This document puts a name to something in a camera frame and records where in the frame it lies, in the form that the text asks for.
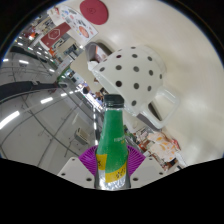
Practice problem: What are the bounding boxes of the printed paper leaflet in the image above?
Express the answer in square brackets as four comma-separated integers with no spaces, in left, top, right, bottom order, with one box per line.
[46,4,99,41]

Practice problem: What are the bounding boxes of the ceiling strip lights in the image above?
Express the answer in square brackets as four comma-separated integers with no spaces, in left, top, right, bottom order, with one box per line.
[0,31,101,133]

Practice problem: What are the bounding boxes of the ceiling air conditioner unit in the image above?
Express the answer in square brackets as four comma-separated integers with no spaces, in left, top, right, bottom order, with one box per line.
[74,127,91,145]

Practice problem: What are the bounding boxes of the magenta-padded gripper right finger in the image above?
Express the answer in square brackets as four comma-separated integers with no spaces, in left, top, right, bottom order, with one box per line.
[125,145,166,189]

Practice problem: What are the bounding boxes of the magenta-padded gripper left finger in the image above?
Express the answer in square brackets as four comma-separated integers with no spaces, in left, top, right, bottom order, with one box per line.
[57,145,99,189]

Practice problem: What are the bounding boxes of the flat round red coaster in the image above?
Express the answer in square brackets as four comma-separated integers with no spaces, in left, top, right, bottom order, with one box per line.
[79,0,109,26]

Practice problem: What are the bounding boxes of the white polka dot mug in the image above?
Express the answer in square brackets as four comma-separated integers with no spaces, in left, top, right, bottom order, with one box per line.
[90,44,181,130]

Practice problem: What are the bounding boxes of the green drink bottle yellow label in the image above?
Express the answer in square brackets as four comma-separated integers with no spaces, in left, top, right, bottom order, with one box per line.
[94,94,130,191]

